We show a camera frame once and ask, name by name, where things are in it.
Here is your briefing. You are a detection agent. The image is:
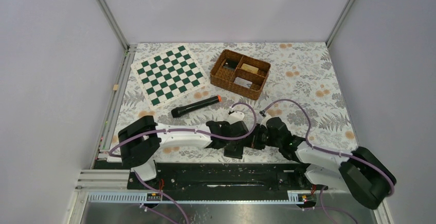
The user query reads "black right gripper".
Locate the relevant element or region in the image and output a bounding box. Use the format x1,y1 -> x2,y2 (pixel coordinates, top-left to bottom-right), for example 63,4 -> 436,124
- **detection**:
239,123 -> 282,151

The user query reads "black leather card holder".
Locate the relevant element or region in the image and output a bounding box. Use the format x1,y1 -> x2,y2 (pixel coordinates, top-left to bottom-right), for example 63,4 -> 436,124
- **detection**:
224,141 -> 244,159

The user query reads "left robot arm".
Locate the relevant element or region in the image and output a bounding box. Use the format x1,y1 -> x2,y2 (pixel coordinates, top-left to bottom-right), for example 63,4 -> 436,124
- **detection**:
110,113 -> 254,189

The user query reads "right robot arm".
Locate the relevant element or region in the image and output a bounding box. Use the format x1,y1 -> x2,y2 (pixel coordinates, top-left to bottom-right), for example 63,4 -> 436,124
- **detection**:
248,117 -> 397,210

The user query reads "white card in basket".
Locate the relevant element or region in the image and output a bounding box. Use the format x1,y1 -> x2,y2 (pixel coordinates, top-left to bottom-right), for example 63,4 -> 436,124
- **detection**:
234,77 -> 252,88

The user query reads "tan card in basket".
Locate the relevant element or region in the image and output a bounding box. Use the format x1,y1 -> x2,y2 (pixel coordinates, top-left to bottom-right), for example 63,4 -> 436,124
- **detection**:
241,63 -> 259,74

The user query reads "floral table mat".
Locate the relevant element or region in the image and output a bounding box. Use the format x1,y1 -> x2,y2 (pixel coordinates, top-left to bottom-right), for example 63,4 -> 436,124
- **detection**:
115,42 -> 357,151

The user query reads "brown wicker divided basket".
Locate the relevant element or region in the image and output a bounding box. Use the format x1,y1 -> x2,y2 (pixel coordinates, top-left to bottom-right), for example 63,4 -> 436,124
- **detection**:
210,49 -> 271,100

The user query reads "black flashlight orange tip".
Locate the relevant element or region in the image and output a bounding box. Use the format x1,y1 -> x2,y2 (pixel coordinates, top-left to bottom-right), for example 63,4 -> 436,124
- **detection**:
171,95 -> 222,118

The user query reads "black item in basket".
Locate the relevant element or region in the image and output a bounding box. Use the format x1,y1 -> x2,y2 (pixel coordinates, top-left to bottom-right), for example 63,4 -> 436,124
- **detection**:
223,59 -> 239,71

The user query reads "green white chessboard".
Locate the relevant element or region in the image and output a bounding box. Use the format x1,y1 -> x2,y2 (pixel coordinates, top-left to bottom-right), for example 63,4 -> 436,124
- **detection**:
131,44 -> 210,110

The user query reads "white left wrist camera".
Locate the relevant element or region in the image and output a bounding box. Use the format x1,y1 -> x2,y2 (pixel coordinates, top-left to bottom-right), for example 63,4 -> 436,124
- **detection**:
225,111 -> 245,124

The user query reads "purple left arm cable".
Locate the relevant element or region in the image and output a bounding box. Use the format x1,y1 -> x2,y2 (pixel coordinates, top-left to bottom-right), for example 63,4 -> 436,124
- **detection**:
108,102 -> 258,224

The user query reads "aluminium slotted rail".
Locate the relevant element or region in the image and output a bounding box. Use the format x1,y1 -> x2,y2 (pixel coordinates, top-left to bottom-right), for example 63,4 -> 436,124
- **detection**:
76,170 -> 310,205

